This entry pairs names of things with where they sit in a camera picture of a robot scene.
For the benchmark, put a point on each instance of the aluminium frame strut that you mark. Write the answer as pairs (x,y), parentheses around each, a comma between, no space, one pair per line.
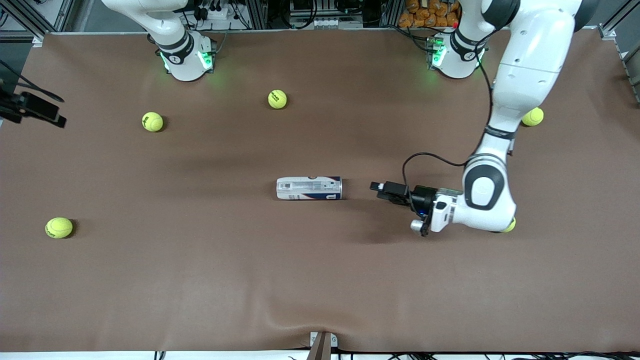
(25,17)
(620,15)

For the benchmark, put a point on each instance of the white corner bracket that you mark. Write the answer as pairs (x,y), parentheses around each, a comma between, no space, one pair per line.
(607,34)
(38,41)

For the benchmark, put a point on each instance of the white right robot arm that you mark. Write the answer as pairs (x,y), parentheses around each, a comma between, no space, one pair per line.
(185,60)

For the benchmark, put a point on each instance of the white blue tennis ball can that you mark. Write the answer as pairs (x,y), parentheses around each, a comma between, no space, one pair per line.
(310,189)

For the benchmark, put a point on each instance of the yellow tennis ball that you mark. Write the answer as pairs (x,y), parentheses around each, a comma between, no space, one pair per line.
(536,119)
(277,99)
(59,227)
(511,226)
(152,121)

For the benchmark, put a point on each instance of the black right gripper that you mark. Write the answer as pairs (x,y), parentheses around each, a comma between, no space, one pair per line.
(15,108)

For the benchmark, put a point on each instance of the brown table mat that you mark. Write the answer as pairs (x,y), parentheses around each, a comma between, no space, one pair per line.
(320,280)

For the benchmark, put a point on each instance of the white power strip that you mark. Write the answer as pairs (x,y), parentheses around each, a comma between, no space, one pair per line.
(220,12)

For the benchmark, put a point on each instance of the grey electronics unit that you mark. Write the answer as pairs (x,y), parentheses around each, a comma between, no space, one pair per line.
(325,22)

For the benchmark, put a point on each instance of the pile of orange items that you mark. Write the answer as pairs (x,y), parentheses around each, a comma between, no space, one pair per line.
(425,15)

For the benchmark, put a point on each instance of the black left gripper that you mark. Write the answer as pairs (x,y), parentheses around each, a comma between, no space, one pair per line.
(421,197)

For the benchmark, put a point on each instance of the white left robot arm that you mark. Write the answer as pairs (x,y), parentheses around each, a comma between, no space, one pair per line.
(530,60)

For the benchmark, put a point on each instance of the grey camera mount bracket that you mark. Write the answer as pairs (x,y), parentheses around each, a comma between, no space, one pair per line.
(322,347)

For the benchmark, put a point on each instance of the aluminium frame post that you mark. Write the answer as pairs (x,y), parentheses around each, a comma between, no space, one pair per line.
(257,12)
(390,12)

